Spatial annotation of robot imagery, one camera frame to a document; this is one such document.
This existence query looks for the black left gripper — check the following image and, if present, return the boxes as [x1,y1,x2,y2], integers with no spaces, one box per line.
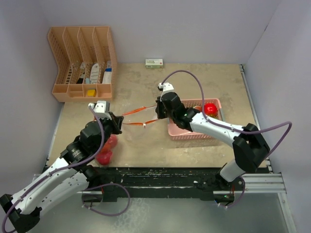
[94,111,122,153]

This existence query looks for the pink red apple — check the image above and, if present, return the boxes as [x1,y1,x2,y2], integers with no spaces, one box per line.
[101,134,118,152]

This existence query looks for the peach with green leaf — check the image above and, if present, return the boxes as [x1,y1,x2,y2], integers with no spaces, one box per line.
[193,105,202,112]

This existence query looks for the clear zip bag orange zipper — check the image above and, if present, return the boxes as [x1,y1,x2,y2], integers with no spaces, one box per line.
[95,134,118,166]

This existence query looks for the large red apple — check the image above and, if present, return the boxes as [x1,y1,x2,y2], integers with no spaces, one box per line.
[204,102,218,116]

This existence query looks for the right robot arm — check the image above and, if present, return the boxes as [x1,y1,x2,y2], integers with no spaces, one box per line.
[155,92,270,190]

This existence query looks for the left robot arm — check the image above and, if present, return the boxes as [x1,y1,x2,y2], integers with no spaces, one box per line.
[0,112,124,233]

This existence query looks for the pink perforated plastic basket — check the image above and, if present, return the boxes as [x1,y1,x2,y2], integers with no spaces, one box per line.
[168,98,224,142]

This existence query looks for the yellow item in organizer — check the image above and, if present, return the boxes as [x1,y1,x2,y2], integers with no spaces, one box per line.
[86,89,96,97]

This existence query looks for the small green white box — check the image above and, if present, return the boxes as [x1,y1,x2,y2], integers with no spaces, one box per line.
[145,58,163,69]

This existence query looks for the blue white box in organizer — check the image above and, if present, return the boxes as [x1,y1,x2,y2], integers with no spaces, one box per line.
[102,61,112,84]

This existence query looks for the white bottle in organizer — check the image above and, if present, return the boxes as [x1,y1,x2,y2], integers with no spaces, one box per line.
[89,63,100,84]

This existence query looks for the orange desk file organizer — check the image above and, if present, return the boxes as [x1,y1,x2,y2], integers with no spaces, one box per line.
[48,26,118,102]

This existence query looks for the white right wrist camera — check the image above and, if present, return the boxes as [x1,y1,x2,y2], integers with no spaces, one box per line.
[158,83,174,96]

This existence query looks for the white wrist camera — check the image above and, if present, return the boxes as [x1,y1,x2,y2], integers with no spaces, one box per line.
[88,100,110,114]
[158,83,174,96]

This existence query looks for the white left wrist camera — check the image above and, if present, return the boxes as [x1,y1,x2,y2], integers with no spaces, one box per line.
[88,100,110,114]

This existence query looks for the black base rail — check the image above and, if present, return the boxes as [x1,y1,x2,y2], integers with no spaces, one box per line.
[80,165,245,203]

